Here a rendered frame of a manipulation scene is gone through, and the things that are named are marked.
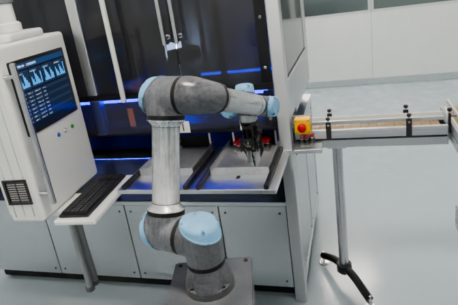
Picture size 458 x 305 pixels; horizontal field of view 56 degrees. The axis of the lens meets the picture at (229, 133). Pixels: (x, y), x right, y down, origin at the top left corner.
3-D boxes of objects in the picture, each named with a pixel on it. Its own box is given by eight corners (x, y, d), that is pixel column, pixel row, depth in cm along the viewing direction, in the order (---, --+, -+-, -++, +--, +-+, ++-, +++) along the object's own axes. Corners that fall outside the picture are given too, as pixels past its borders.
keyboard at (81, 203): (101, 177, 224) (99, 173, 223) (126, 176, 221) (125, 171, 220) (58, 218, 187) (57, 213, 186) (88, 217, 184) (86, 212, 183)
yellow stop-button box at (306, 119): (296, 129, 207) (295, 114, 205) (311, 129, 205) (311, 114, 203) (294, 135, 200) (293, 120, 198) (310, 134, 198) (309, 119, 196)
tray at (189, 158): (168, 148, 230) (168, 141, 229) (215, 146, 223) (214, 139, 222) (140, 175, 200) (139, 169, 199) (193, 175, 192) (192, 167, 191)
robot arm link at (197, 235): (211, 274, 123) (204, 233, 119) (174, 264, 130) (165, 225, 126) (232, 250, 132) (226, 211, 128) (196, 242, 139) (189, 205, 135)
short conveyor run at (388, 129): (295, 150, 214) (292, 119, 209) (298, 138, 228) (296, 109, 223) (449, 146, 194) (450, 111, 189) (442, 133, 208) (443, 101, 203)
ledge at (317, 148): (297, 142, 217) (296, 139, 217) (324, 141, 213) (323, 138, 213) (294, 153, 205) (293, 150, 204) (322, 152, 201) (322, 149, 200)
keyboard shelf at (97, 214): (87, 180, 229) (86, 176, 229) (136, 178, 223) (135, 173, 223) (37, 227, 188) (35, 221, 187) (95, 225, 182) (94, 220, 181)
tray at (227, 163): (230, 146, 221) (229, 139, 219) (281, 143, 213) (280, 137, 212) (210, 175, 190) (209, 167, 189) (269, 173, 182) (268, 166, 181)
